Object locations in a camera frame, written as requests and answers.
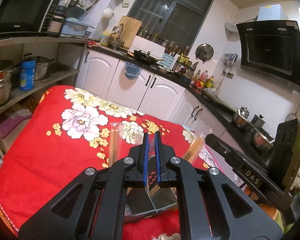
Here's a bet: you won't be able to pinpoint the black wok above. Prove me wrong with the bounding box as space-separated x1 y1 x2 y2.
134 50 164 65

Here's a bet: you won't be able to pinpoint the red floral blanket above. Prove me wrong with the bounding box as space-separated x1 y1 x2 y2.
0 85 215 240

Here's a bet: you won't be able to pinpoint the hanging kitchen tools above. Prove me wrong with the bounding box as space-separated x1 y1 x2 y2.
221 53 238 67

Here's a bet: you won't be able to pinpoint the steel pot lid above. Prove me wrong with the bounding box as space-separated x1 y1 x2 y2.
195 43 214 62

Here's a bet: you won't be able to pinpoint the pink plastic tray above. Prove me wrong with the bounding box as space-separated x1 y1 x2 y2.
0 115 32 138

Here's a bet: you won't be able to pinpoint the black range hood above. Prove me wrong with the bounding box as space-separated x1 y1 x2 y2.
236 20 300 93

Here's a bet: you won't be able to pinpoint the steel faucet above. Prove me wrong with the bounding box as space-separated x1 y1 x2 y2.
112 24 124 48

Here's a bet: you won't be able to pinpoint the large steel stockpot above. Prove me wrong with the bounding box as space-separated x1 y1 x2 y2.
0 60 15 105

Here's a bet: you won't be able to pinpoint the steel cooking pot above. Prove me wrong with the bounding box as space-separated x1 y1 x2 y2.
252 127 274 153
234 107 253 130

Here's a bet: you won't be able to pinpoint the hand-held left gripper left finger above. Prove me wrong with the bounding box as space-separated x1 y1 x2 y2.
18 132 150 240

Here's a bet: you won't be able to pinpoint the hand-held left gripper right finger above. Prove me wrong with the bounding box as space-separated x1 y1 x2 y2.
154 131 283 240

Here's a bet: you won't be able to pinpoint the white kitchen cabinets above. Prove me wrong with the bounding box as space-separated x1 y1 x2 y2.
75 49 230 140

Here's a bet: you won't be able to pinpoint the silver exhaust duct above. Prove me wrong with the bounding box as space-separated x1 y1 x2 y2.
225 17 259 33

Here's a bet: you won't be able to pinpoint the dark kitchen window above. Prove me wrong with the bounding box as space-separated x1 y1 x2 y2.
127 0 217 53

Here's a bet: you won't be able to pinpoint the light blue dish rack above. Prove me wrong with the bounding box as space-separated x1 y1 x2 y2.
61 17 95 38

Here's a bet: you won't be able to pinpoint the wooden shelf unit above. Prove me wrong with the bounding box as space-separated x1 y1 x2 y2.
0 36 88 130

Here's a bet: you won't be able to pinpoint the small steel pot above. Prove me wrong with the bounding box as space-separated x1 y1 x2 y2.
35 56 54 80

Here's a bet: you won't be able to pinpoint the blue knife block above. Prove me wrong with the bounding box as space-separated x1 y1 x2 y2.
163 52 178 69

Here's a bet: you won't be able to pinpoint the row of sauce bottles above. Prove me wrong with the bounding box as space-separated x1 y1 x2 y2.
190 69 217 90

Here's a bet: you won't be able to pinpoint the blue canister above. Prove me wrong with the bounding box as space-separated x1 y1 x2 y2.
19 59 37 92

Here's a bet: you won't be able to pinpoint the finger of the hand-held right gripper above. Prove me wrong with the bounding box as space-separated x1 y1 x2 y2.
205 133 250 174

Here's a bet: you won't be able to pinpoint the pile of chopsticks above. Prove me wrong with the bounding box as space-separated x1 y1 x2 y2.
109 121 208 198

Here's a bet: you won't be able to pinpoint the row of glass jars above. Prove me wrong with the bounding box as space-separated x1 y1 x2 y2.
136 29 165 43

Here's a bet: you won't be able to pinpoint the wooden cutting board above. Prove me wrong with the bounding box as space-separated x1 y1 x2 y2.
119 16 142 49

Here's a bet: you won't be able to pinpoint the grey perforated utensil holder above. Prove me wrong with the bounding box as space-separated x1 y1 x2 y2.
125 184 178 222

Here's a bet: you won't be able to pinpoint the black microwave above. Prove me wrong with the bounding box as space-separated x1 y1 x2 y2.
0 0 62 42

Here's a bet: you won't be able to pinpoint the blue plastic bag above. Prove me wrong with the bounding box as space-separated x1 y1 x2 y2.
124 60 143 79

